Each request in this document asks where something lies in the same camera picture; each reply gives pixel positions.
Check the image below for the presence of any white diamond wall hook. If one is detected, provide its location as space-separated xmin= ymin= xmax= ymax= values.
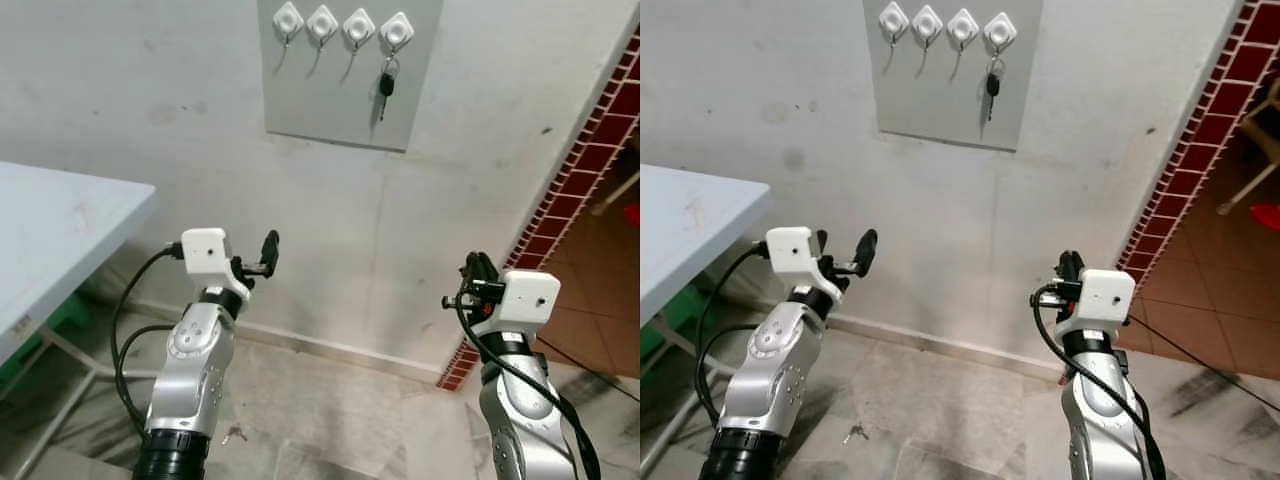
xmin=983 ymin=11 xmax=1018 ymax=55
xmin=911 ymin=4 xmax=944 ymax=46
xmin=342 ymin=8 xmax=377 ymax=51
xmin=272 ymin=1 xmax=306 ymax=43
xmin=306 ymin=4 xmax=340 ymax=47
xmin=878 ymin=1 xmax=910 ymax=41
xmin=379 ymin=11 xmax=416 ymax=56
xmin=946 ymin=8 xmax=980 ymax=49

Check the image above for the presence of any grey wall board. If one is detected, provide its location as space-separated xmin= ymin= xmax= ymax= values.
xmin=863 ymin=0 xmax=1044 ymax=153
xmin=257 ymin=0 xmax=445 ymax=154

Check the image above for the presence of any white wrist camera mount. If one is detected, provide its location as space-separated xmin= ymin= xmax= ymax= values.
xmin=490 ymin=269 xmax=562 ymax=336
xmin=180 ymin=228 xmax=251 ymax=296
xmin=1060 ymin=267 xmax=1137 ymax=331
xmin=767 ymin=226 xmax=836 ymax=296

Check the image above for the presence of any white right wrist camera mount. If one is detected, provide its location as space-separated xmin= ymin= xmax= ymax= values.
xmin=1060 ymin=267 xmax=1137 ymax=331
xmin=490 ymin=269 xmax=562 ymax=336

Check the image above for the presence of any black key with ring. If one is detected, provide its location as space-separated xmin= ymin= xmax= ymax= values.
xmin=377 ymin=54 xmax=401 ymax=123
xmin=984 ymin=54 xmax=1006 ymax=123

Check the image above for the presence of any white folding table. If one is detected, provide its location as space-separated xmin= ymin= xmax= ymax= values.
xmin=0 ymin=161 xmax=160 ymax=367
xmin=640 ymin=164 xmax=772 ymax=326

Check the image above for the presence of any white metal table frame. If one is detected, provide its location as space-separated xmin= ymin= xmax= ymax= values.
xmin=640 ymin=320 xmax=726 ymax=476
xmin=0 ymin=325 xmax=141 ymax=480

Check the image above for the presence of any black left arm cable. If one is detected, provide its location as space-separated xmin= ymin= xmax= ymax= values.
xmin=109 ymin=243 xmax=186 ymax=441
xmin=694 ymin=243 xmax=771 ymax=431

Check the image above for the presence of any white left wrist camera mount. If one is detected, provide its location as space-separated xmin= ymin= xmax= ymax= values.
xmin=767 ymin=226 xmax=836 ymax=296
xmin=180 ymin=228 xmax=251 ymax=296

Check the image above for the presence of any wooden chair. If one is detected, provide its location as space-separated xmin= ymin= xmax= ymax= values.
xmin=1215 ymin=80 xmax=1280 ymax=216
xmin=590 ymin=130 xmax=641 ymax=218

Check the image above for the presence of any green plastic crate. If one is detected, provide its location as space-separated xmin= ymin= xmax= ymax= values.
xmin=0 ymin=293 xmax=93 ymax=393
xmin=640 ymin=283 xmax=703 ymax=363

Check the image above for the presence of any thin black floor cable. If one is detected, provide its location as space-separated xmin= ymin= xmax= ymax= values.
xmin=1130 ymin=312 xmax=1280 ymax=413
xmin=535 ymin=338 xmax=641 ymax=403

